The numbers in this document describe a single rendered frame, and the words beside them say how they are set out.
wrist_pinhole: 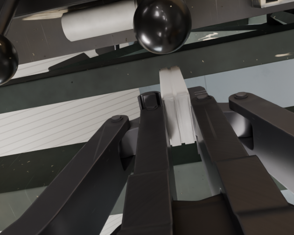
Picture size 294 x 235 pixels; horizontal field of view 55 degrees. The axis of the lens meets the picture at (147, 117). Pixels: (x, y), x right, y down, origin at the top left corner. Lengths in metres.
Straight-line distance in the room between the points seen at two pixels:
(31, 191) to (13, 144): 2.92
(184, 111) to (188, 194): 0.22
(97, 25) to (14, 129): 2.98
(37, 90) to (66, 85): 0.04
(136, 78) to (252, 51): 0.16
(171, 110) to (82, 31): 0.18
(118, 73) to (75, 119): 2.98
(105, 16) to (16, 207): 0.26
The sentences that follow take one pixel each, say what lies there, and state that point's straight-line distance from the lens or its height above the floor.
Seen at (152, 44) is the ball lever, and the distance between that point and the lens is 0.18.
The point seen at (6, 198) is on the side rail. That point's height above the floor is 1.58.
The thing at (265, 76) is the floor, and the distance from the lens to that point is 2.06.
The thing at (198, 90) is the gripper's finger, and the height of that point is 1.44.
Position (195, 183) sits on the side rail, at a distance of 0.35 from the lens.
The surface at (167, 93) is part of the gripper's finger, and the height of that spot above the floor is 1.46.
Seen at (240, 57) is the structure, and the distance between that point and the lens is 0.41.
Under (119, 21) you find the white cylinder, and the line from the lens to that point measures 0.31.
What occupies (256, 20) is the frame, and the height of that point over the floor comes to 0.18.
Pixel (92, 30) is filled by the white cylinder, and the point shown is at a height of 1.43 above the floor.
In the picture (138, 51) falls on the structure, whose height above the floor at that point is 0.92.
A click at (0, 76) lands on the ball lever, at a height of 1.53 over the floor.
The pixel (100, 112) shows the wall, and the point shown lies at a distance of 3.44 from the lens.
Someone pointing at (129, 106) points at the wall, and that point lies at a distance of 3.59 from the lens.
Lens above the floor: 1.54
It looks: 25 degrees down
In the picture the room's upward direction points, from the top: 113 degrees counter-clockwise
